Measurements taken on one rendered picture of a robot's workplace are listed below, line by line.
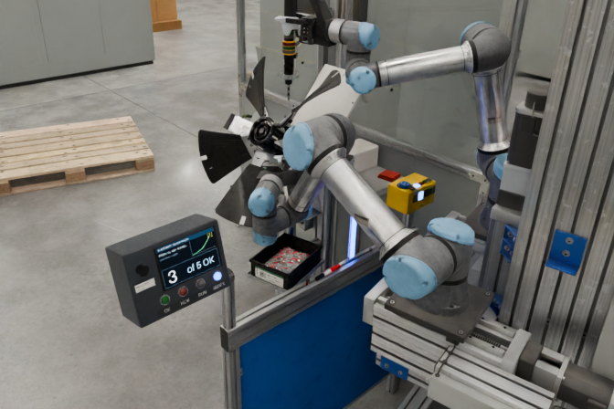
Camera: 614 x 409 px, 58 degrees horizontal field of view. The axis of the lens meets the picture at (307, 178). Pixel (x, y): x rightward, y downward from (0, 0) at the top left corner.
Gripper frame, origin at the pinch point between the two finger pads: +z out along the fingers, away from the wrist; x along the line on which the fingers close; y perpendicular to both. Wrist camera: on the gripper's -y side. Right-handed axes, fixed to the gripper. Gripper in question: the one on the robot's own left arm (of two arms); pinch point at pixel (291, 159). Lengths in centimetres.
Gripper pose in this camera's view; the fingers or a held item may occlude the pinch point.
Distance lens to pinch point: 196.0
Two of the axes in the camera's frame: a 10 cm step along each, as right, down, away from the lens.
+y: -9.8, -0.1, 2.1
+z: 1.9, -4.3, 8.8
